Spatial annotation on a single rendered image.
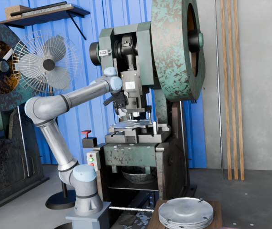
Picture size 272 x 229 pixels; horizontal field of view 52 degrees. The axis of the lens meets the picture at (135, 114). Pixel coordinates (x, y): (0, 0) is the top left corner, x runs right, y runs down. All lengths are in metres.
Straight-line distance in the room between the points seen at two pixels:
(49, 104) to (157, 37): 0.73
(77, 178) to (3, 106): 1.56
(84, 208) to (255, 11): 2.50
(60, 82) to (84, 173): 1.30
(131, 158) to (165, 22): 0.94
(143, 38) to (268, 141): 1.87
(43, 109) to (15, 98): 1.61
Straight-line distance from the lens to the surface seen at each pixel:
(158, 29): 1.67
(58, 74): 2.59
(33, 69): 2.57
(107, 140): 2.14
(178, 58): 1.65
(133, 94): 2.07
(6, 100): 2.90
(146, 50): 1.98
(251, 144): 3.27
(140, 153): 1.96
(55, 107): 1.37
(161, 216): 1.57
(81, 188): 1.50
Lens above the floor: 1.13
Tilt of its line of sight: 8 degrees down
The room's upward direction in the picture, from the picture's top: 5 degrees counter-clockwise
